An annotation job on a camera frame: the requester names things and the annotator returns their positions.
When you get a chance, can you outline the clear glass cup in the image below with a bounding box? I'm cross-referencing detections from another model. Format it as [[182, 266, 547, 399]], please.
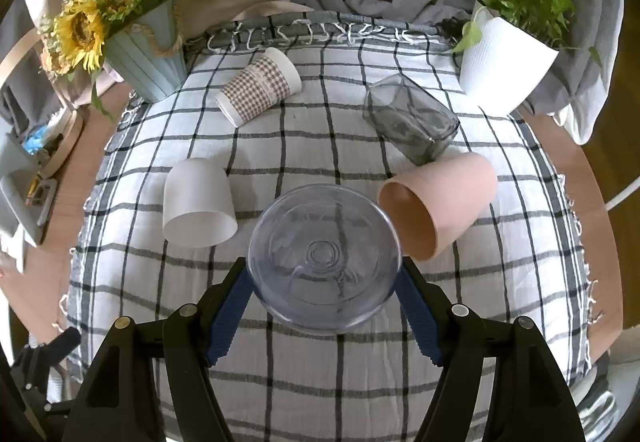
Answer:
[[247, 183, 402, 335]]

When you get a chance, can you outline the pink plastic cup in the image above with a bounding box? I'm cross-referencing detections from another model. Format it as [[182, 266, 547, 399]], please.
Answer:
[[378, 152, 498, 262]]

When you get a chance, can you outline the grey square glass cup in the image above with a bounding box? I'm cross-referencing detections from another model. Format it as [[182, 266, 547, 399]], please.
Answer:
[[363, 74, 460, 166]]

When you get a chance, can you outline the green potted plant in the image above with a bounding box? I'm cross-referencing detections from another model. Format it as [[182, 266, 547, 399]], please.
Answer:
[[452, 0, 603, 68]]

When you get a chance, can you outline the round wooden tray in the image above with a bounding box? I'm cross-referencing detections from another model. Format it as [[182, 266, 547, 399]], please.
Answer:
[[0, 29, 85, 175]]

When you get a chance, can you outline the white ribbed plant pot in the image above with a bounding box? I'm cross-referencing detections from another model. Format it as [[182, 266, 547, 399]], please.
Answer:
[[459, 6, 560, 114]]

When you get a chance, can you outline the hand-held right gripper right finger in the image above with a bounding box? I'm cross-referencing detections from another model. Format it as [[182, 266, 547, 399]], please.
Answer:
[[395, 256, 587, 442]]

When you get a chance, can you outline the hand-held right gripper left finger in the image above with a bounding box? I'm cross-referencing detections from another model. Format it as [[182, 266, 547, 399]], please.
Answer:
[[61, 257, 253, 442]]

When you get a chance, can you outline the white frosted cup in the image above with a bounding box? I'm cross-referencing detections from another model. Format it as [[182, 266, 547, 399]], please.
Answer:
[[162, 158, 238, 248]]

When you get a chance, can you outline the checkered tablecloth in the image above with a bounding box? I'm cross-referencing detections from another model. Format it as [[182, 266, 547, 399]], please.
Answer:
[[59, 20, 599, 442]]

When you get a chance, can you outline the checkered paper cup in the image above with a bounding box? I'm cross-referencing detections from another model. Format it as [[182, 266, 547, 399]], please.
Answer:
[[215, 47, 303, 127]]

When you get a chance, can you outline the light blue flower pot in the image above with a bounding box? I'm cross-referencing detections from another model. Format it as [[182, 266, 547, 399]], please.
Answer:
[[104, 0, 189, 103]]

